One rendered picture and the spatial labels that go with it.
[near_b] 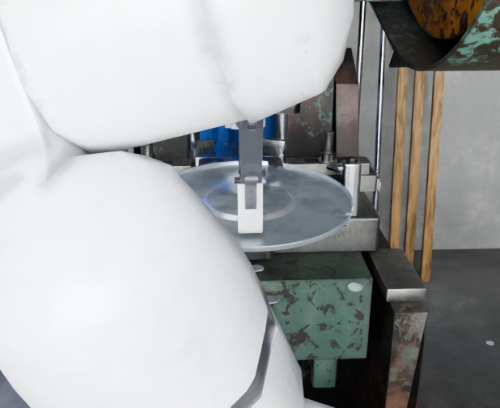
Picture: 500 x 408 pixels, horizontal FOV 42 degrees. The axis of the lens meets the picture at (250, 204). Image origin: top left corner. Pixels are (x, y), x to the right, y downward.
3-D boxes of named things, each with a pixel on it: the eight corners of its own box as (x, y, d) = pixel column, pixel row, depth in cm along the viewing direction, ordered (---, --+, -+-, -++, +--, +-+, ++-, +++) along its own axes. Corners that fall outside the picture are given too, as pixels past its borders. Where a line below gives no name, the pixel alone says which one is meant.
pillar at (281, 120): (287, 162, 121) (289, 88, 116) (276, 163, 121) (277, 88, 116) (286, 159, 123) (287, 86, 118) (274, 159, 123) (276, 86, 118)
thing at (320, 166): (380, 191, 116) (385, 135, 112) (287, 193, 115) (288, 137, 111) (373, 180, 121) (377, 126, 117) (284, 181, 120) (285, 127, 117)
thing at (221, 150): (283, 180, 112) (283, 155, 110) (196, 182, 111) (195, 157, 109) (278, 164, 120) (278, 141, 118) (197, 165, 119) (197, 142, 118)
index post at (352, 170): (359, 216, 105) (362, 159, 101) (341, 216, 105) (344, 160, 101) (355, 210, 108) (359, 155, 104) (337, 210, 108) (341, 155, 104)
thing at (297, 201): (104, 233, 81) (103, 227, 81) (191, 157, 107) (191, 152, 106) (331, 268, 74) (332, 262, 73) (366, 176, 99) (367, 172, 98)
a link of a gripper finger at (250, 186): (256, 167, 77) (257, 175, 74) (256, 206, 79) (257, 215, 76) (243, 167, 77) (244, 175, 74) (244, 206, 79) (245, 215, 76)
